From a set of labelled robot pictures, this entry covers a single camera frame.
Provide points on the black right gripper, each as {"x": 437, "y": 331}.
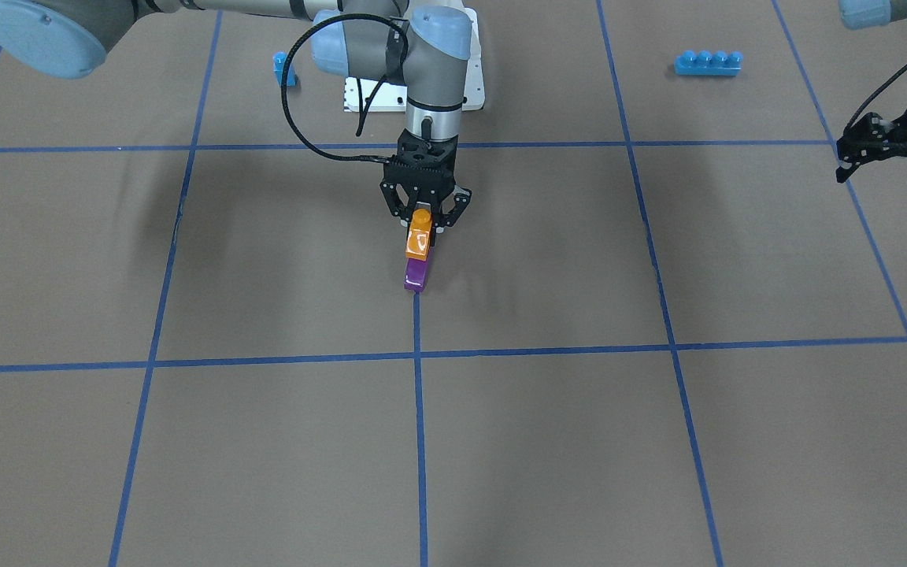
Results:
{"x": 392, "y": 200}

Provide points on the orange trapezoid block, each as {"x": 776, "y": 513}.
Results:
{"x": 418, "y": 239}

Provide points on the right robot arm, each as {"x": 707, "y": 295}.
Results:
{"x": 70, "y": 39}

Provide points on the purple trapezoid block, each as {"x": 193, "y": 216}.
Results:
{"x": 416, "y": 273}

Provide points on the long blue studded brick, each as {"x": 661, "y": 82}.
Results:
{"x": 707, "y": 63}

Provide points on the small blue block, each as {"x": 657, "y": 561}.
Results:
{"x": 285, "y": 75}

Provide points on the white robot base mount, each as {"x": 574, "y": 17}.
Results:
{"x": 405, "y": 56}

